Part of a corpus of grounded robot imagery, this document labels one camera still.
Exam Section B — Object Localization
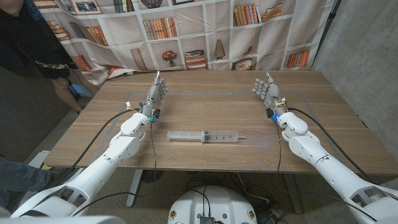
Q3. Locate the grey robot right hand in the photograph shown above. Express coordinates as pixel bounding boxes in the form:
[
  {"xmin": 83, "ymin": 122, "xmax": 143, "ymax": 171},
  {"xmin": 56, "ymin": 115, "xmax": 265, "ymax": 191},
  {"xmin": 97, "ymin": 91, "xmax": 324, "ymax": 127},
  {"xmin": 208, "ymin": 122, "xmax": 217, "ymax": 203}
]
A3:
[{"xmin": 252, "ymin": 72, "xmax": 289, "ymax": 118}]

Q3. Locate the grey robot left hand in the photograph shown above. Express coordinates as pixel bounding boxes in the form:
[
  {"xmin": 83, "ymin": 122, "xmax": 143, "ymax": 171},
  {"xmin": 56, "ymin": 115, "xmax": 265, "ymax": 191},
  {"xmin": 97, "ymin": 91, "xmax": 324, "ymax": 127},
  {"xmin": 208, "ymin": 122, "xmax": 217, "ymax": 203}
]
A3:
[{"xmin": 141, "ymin": 70, "xmax": 170, "ymax": 118}]

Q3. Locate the large clear plastic syringe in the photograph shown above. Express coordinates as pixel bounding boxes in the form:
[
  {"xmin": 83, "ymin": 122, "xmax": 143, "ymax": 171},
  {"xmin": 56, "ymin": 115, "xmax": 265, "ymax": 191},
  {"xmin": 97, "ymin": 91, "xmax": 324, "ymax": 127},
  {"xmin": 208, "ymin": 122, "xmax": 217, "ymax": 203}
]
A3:
[{"xmin": 167, "ymin": 129, "xmax": 246, "ymax": 144}]

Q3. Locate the printed bookshelf backdrop cloth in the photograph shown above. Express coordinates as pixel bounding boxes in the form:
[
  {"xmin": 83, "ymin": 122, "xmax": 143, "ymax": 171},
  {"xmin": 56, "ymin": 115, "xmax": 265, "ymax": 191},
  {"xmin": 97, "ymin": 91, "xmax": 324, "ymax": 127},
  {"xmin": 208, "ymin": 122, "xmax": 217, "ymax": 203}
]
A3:
[{"xmin": 32, "ymin": 0, "xmax": 338, "ymax": 86}]

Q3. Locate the blue box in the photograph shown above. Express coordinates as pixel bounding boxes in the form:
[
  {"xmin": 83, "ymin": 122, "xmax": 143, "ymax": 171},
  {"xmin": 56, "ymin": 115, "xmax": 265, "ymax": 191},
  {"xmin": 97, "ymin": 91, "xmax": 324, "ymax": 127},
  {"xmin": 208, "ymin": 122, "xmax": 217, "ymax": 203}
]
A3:
[{"xmin": 68, "ymin": 82, "xmax": 93, "ymax": 98}]

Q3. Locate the black round floor base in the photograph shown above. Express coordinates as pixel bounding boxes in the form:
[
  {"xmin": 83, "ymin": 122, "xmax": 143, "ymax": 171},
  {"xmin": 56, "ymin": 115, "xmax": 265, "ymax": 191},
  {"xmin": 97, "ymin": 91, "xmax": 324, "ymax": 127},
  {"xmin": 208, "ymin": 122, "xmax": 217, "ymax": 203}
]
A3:
[{"xmin": 141, "ymin": 170, "xmax": 164, "ymax": 184}]

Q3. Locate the black backdrop stand pole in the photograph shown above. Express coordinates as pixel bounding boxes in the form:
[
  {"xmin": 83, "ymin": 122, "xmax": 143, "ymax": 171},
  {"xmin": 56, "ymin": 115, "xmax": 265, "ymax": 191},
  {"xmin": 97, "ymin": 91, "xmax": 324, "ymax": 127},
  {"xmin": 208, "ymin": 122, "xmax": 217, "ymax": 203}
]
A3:
[{"xmin": 310, "ymin": 0, "xmax": 342, "ymax": 71}]

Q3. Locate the grey metal table leg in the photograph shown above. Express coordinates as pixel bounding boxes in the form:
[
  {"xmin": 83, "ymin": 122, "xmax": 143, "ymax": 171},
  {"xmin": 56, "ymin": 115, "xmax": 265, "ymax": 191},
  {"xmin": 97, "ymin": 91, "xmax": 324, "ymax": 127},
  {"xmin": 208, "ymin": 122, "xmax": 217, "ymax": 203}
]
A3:
[
  {"xmin": 283, "ymin": 173, "xmax": 303, "ymax": 215},
  {"xmin": 126, "ymin": 169, "xmax": 144, "ymax": 208}
]

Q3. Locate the black power adapter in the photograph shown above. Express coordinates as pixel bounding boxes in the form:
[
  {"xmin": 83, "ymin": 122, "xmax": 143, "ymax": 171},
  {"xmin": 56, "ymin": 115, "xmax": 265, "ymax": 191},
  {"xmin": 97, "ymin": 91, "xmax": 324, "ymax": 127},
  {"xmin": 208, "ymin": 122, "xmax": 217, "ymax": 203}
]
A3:
[{"xmin": 262, "ymin": 207, "xmax": 284, "ymax": 223}]

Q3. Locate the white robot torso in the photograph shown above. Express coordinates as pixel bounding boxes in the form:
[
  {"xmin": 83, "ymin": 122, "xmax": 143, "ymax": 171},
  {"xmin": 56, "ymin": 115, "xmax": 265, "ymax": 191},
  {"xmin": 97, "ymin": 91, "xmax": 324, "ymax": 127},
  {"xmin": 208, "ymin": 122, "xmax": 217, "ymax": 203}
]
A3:
[{"xmin": 167, "ymin": 185, "xmax": 258, "ymax": 224}]

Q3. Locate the person in black top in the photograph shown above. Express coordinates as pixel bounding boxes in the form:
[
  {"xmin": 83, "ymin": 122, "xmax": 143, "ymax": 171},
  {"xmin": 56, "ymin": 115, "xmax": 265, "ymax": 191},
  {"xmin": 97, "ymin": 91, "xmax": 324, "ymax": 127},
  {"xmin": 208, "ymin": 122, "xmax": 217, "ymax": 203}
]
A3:
[{"xmin": 0, "ymin": 0, "xmax": 100, "ymax": 114}]

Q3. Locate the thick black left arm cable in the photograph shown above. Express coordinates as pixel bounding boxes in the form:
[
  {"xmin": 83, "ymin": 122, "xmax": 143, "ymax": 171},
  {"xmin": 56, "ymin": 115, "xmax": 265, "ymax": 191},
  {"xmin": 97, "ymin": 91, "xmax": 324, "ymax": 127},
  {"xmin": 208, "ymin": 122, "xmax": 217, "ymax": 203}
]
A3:
[{"xmin": 51, "ymin": 108, "xmax": 142, "ymax": 187}]

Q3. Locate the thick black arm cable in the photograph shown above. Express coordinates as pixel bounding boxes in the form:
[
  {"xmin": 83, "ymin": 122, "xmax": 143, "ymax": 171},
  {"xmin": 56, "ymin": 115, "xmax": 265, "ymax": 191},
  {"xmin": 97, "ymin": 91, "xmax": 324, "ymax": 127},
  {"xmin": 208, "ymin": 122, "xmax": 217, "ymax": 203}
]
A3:
[
  {"xmin": 51, "ymin": 108, "xmax": 142, "ymax": 187},
  {"xmin": 286, "ymin": 107, "xmax": 376, "ymax": 185}
]

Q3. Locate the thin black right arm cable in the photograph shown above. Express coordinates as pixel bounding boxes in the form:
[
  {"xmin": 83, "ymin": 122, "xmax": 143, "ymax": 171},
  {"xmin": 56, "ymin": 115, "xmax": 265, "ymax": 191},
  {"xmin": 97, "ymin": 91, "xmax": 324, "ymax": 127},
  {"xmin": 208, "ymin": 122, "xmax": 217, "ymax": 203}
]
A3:
[{"xmin": 275, "ymin": 120, "xmax": 379, "ymax": 222}]

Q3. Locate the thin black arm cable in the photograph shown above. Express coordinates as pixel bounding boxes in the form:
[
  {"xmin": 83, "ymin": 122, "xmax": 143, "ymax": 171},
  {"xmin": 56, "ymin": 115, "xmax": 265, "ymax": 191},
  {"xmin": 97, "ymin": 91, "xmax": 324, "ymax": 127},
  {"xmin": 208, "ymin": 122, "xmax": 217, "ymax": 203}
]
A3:
[
  {"xmin": 275, "ymin": 120, "xmax": 379, "ymax": 222},
  {"xmin": 73, "ymin": 119, "xmax": 158, "ymax": 217}
]

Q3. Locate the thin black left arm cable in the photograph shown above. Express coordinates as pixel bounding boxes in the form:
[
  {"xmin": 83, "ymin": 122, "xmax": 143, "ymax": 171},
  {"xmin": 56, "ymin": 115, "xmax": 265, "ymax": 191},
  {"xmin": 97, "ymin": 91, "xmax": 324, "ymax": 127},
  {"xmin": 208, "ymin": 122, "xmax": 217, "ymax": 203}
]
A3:
[{"xmin": 73, "ymin": 119, "xmax": 158, "ymax": 217}]

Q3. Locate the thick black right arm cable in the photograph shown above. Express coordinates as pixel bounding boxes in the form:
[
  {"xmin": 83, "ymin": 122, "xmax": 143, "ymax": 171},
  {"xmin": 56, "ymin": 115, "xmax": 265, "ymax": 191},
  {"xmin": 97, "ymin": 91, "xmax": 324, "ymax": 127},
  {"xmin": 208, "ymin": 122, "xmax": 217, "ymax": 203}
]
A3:
[{"xmin": 286, "ymin": 107, "xmax": 376, "ymax": 185}]

